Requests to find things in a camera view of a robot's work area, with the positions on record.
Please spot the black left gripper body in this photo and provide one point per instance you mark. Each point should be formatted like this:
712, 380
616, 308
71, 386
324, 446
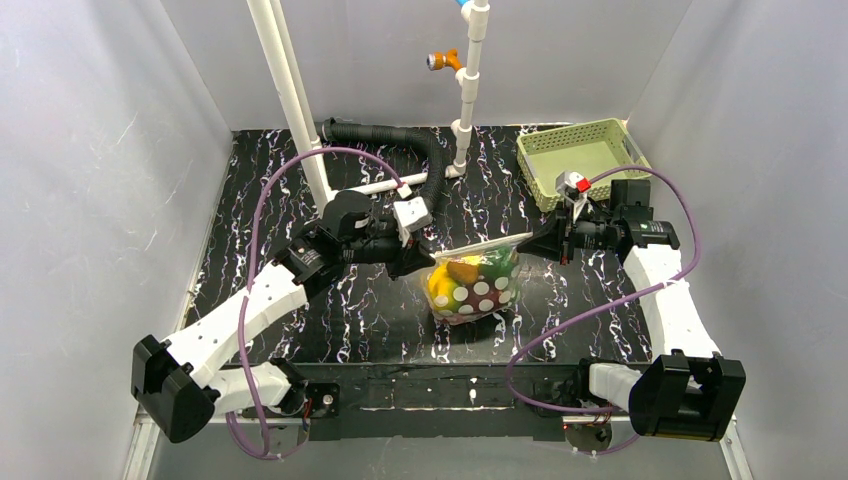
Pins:
403, 251

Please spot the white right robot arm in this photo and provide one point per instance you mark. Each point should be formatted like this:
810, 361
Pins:
690, 390

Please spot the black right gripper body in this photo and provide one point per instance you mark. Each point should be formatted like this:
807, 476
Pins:
565, 235

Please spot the white PVC pipe frame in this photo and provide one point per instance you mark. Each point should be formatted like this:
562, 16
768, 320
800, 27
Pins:
270, 25

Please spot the yellow fake banana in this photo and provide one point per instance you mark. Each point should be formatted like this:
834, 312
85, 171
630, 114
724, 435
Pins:
441, 287

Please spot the orange spigot valve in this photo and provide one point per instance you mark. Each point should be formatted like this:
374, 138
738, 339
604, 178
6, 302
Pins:
440, 60

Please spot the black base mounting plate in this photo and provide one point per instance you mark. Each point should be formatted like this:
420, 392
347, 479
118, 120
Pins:
352, 401

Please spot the clear zip top bag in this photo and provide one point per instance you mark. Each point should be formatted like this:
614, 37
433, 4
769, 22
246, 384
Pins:
471, 254

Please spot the red fake fruit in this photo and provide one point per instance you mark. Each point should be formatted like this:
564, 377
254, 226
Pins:
488, 295

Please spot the pale green perforated basket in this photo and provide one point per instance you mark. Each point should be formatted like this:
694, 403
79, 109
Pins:
590, 149

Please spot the green fake pepper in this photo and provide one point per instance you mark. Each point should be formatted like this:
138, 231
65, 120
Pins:
498, 261

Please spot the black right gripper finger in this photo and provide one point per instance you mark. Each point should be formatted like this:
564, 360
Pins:
549, 247
556, 231

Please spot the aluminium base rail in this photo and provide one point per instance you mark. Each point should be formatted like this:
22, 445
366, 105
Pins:
212, 454

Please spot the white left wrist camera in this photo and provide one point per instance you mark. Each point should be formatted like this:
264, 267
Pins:
410, 210

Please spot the orange brown fake bread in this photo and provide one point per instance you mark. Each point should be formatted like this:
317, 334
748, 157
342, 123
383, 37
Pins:
463, 273

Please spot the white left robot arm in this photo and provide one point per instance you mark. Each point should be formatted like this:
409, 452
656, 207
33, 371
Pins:
183, 381

